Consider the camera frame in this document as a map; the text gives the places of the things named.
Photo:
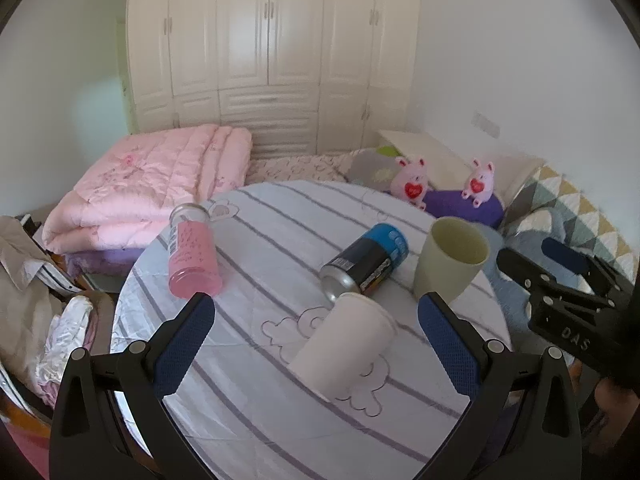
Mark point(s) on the pink drink bottle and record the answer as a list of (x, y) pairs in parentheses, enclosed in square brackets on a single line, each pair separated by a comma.
[(192, 255)]

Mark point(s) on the purple folded blanket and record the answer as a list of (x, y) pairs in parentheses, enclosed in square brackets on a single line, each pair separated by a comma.
[(100, 260)]

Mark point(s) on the grey and green pillow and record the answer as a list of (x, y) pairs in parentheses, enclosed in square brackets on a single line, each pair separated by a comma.
[(372, 170)]

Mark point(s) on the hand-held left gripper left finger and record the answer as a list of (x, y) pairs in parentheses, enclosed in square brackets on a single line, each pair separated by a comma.
[(182, 345)]

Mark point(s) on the folded pink quilt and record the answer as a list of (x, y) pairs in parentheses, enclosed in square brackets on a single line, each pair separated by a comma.
[(150, 185)]

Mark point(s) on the pink plush toy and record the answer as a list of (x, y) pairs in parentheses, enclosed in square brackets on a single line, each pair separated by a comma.
[(479, 182), (411, 182)]

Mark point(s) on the light blue plush blanket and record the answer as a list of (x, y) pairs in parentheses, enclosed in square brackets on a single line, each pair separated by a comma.
[(525, 240)]

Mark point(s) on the beige cloth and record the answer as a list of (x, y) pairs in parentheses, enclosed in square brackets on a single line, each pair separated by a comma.
[(22, 280)]

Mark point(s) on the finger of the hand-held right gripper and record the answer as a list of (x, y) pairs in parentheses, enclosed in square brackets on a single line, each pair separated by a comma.
[(520, 265), (567, 256)]

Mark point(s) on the striped white tablecloth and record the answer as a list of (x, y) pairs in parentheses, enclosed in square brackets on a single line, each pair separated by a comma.
[(260, 260)]

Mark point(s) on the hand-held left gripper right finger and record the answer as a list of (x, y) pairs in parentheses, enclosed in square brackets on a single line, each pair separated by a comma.
[(447, 345)]

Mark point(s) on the white paper cup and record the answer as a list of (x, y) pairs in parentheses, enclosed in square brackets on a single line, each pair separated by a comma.
[(345, 345)]

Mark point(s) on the white wardrobe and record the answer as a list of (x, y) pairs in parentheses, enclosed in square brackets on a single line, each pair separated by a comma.
[(270, 45)]

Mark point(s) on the purple pillow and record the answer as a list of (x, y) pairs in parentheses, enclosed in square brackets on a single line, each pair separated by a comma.
[(460, 207)]

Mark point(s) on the floral bed sheet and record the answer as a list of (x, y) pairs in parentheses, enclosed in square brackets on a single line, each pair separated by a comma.
[(295, 167)]

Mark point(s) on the silver white cloth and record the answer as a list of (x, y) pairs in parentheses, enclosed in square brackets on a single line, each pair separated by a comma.
[(67, 340)]

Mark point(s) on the blue and black drink can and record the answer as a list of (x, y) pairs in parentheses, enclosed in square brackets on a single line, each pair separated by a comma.
[(367, 260)]

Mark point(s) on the pale green cup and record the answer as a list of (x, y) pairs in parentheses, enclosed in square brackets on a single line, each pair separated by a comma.
[(445, 267)]

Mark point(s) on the triangle patterned blanket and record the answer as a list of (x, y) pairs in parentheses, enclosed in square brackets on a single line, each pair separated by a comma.
[(585, 210)]

